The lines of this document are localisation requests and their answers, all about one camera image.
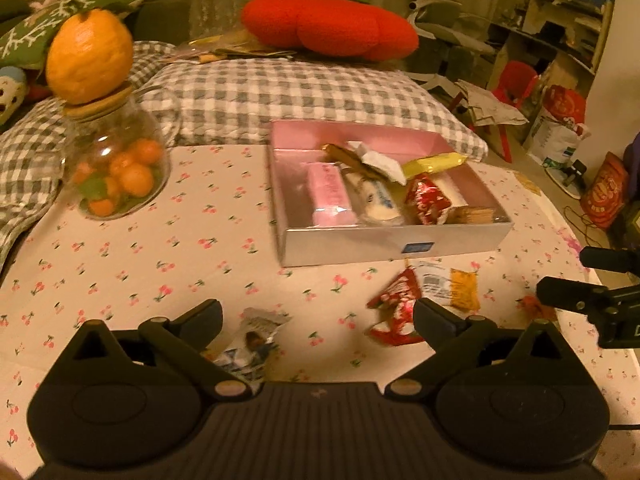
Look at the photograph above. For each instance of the gold orange snack packet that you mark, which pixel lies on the gold orange snack packet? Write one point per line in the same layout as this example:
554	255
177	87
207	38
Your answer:
445	282

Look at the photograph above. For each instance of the red plastic chair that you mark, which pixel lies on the red plastic chair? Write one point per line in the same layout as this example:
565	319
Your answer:
517	82

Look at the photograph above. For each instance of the wooden shelf unit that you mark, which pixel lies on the wooden shelf unit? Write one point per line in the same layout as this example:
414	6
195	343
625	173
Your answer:
565	30

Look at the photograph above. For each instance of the blue plush toy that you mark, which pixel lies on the blue plush toy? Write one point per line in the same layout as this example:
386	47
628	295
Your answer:
11	92

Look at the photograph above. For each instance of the silver foil snack packet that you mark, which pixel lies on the silver foil snack packet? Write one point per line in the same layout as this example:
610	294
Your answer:
250	345

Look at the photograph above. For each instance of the large orange fruit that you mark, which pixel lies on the large orange fruit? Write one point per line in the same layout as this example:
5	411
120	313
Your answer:
90	55

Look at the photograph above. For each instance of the red snack packet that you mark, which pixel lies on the red snack packet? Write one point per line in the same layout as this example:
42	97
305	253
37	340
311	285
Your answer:
395	305
427	200

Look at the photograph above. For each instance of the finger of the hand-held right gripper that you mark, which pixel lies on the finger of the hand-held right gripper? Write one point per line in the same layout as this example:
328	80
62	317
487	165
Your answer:
565	294
610	260

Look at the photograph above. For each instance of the large yellow snack packet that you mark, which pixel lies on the large yellow snack packet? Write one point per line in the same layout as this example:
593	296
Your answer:
435	162

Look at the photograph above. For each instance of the red tomato plush cushion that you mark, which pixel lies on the red tomato plush cushion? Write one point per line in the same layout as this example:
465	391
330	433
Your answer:
330	22

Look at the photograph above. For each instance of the large grey checkered pillow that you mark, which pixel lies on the large grey checkered pillow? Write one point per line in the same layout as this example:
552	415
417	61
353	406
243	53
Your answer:
300	95

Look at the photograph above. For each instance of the white and red sack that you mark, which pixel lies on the white and red sack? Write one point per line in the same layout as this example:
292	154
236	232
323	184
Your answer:
555	130

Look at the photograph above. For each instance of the pink cardboard box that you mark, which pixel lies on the pink cardboard box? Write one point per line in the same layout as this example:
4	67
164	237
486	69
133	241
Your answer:
390	242

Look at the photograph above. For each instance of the clear brown biscuit packet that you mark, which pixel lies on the clear brown biscuit packet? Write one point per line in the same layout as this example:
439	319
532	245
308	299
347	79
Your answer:
475	214

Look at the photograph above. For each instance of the small gold brown packet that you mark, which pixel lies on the small gold brown packet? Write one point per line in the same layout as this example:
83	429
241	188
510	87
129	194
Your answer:
345	157

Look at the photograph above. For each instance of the pile of small orange candies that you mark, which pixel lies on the pile of small orange candies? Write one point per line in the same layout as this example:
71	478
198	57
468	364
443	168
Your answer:
125	175

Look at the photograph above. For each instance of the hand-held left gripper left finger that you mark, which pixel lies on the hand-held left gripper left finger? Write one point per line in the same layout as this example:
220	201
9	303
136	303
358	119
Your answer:
205	321

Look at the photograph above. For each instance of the dark green cushion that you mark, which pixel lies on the dark green cushion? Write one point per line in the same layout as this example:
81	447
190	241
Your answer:
12	2

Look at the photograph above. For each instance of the small red plush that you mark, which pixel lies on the small red plush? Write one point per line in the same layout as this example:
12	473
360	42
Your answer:
37	92

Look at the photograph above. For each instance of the red orange printed bag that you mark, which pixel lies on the red orange printed bag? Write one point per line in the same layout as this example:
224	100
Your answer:
605	192

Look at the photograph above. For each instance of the green pillow with white print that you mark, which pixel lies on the green pillow with white print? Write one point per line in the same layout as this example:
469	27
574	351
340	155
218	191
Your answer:
35	35

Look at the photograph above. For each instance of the cherry print bedsheet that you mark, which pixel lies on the cherry print bedsheet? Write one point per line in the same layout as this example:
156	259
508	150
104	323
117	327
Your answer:
150	260

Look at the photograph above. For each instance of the pink wafer packet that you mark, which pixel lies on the pink wafer packet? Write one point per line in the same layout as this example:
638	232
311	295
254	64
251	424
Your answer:
327	192

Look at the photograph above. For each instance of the round glass jar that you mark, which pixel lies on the round glass jar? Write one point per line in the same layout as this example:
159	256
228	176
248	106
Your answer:
117	135

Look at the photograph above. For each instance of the crumpled paper sheet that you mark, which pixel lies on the crumpled paper sheet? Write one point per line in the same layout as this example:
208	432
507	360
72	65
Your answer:
492	105

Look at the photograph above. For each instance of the white office chair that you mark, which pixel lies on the white office chair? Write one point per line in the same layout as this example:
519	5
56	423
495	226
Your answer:
445	25

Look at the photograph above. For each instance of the orange and white snack packet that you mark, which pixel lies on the orange and white snack packet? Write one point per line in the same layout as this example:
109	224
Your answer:
537	308

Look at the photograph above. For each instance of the gold foil wrappers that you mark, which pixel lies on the gold foil wrappers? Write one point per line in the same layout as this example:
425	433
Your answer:
230	47

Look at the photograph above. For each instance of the small silver white packet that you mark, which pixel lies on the small silver white packet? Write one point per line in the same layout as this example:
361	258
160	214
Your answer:
454	195

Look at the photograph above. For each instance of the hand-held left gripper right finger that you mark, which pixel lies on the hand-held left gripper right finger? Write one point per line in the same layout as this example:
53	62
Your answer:
430	321

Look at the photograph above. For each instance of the small black device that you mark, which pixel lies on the small black device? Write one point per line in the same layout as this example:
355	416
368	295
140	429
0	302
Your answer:
575	175

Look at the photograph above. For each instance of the white and blue snack packet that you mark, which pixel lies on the white and blue snack packet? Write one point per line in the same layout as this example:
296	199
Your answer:
375	200

